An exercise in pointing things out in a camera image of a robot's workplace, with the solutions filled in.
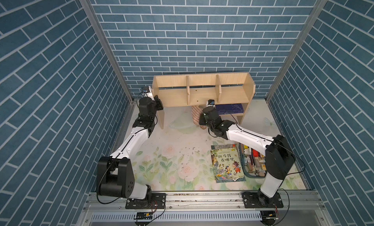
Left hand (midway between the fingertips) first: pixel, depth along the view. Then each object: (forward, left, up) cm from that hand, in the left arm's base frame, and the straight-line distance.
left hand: (161, 95), depth 83 cm
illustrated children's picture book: (-29, -39, -28) cm, 56 cm away
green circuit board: (-54, +6, -32) cm, 63 cm away
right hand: (-6, -24, -11) cm, 27 cm away
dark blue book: (+3, -40, -15) cm, 43 cm away
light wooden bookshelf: (+10, -43, -7) cm, 45 cm away
